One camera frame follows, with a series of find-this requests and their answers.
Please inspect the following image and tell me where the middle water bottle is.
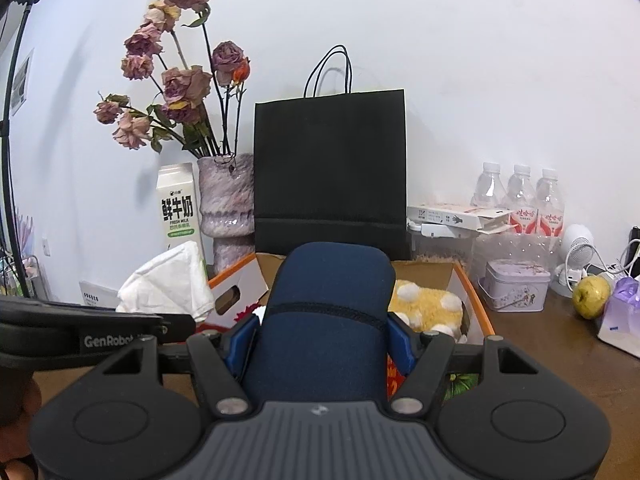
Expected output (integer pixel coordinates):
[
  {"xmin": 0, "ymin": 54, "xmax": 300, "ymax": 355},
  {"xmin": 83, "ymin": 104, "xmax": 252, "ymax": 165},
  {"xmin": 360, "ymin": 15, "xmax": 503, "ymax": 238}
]
[{"xmin": 503, "ymin": 165, "xmax": 538, "ymax": 234}]

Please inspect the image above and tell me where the yellow green apple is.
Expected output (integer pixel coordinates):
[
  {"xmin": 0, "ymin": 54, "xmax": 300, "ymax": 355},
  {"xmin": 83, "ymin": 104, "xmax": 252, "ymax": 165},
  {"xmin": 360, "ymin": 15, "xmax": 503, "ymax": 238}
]
[{"xmin": 572, "ymin": 275, "xmax": 611, "ymax": 320}]

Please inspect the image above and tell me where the person's left hand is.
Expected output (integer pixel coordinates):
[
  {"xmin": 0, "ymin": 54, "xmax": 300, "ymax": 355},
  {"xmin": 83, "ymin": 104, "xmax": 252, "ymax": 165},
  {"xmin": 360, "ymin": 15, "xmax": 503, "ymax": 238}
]
[{"xmin": 1, "ymin": 367, "xmax": 42, "ymax": 479}]

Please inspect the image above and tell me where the left water bottle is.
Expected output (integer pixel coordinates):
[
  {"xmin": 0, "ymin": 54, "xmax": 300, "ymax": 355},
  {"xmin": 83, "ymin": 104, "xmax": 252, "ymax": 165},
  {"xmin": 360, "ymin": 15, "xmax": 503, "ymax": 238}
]
[{"xmin": 471, "ymin": 162, "xmax": 506, "ymax": 209}]

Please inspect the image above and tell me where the black tripod stand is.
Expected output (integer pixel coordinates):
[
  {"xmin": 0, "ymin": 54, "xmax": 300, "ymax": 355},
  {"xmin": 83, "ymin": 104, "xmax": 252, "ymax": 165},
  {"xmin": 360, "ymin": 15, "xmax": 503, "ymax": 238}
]
[{"xmin": 0, "ymin": 0, "xmax": 68, "ymax": 299}]

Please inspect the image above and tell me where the flat white pink box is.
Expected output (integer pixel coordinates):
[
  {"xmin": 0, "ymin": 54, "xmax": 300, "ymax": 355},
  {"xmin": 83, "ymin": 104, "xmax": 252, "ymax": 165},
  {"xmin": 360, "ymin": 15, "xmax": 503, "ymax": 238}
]
[{"xmin": 407, "ymin": 205, "xmax": 513, "ymax": 234}]

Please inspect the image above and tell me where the navy blue soft pouch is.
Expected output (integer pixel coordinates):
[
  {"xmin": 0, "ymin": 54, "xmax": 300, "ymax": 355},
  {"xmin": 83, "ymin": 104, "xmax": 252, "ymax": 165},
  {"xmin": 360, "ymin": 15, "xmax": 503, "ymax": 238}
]
[{"xmin": 243, "ymin": 242, "xmax": 395, "ymax": 403}]

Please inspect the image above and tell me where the right water bottle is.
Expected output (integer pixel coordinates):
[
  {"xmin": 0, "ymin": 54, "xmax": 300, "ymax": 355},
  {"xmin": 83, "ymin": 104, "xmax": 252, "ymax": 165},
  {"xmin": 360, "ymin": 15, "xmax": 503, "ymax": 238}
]
[{"xmin": 536, "ymin": 168, "xmax": 565, "ymax": 237}]

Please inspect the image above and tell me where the clear plastic food container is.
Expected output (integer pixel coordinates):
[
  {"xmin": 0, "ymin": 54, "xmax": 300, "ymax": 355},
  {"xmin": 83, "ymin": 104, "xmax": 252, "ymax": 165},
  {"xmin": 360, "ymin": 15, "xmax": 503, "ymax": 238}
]
[{"xmin": 408, "ymin": 220, "xmax": 475, "ymax": 266}]

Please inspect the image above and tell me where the yellow white plush toy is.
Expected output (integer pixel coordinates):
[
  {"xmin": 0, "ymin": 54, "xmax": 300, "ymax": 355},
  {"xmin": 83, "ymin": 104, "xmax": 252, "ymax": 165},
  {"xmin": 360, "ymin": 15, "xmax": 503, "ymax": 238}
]
[{"xmin": 388, "ymin": 280, "xmax": 464, "ymax": 339}]

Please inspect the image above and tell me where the water bottle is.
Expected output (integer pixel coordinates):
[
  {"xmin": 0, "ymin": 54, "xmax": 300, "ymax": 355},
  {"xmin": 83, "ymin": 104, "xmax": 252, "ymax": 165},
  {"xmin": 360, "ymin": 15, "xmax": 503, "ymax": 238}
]
[
  {"xmin": 503, "ymin": 165, "xmax": 538, "ymax": 234},
  {"xmin": 471, "ymin": 162, "xmax": 506, "ymax": 209},
  {"xmin": 536, "ymin": 168, "xmax": 565, "ymax": 237}
]

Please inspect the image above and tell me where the lavender gift bag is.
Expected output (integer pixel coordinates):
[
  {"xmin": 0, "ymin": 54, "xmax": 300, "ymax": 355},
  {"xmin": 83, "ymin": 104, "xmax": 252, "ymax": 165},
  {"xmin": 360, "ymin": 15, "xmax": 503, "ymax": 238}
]
[{"xmin": 598, "ymin": 278, "xmax": 640, "ymax": 359}]

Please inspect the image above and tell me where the lavender decorated tin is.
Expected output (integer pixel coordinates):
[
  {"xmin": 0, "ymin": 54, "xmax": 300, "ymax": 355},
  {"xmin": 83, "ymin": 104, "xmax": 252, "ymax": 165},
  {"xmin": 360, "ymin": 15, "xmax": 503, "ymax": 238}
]
[{"xmin": 478, "ymin": 259, "xmax": 551, "ymax": 313}]

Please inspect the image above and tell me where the dried rose bouquet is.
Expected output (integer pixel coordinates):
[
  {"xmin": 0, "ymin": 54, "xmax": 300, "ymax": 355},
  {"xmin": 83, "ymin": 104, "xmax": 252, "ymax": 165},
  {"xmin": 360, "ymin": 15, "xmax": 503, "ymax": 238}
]
[{"xmin": 93, "ymin": 0, "xmax": 250, "ymax": 162}]

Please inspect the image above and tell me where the small white desk fan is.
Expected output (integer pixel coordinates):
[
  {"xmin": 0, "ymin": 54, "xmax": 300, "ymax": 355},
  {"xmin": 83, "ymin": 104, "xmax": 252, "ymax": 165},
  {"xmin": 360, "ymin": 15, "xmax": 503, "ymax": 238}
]
[{"xmin": 550, "ymin": 224, "xmax": 594, "ymax": 298}]

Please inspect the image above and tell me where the orange cardboard box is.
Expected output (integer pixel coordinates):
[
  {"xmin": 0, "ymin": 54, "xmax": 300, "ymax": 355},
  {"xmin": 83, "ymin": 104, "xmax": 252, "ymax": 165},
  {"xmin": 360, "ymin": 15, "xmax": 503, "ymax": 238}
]
[{"xmin": 198, "ymin": 254, "xmax": 495, "ymax": 344}]

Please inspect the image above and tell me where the red fabric rose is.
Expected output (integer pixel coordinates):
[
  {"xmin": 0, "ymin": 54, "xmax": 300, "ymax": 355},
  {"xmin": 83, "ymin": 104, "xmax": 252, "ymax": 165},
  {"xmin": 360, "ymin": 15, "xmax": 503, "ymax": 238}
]
[{"xmin": 234, "ymin": 304, "xmax": 266, "ymax": 323}]

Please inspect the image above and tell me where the white charging cable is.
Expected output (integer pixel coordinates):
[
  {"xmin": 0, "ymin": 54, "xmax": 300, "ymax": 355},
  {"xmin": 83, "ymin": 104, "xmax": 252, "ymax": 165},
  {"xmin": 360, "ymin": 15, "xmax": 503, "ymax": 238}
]
[{"xmin": 584, "ymin": 238, "xmax": 640, "ymax": 281}]

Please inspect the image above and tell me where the purple speckled vase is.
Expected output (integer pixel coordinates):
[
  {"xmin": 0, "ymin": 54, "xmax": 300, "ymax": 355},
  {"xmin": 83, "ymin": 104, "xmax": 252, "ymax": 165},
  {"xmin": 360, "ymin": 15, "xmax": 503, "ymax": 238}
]
[{"xmin": 198, "ymin": 153, "xmax": 255, "ymax": 275}]

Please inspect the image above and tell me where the white green milk carton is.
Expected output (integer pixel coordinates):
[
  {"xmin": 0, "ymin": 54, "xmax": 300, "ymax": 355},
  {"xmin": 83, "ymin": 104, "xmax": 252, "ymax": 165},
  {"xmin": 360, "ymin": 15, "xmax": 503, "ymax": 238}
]
[{"xmin": 156, "ymin": 162, "xmax": 206, "ymax": 266}]

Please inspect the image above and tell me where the black paper shopping bag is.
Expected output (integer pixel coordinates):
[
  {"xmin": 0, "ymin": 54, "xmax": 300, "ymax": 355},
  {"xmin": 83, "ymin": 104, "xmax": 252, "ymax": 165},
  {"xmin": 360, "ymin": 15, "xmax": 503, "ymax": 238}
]
[{"xmin": 254, "ymin": 44, "xmax": 410, "ymax": 260}]

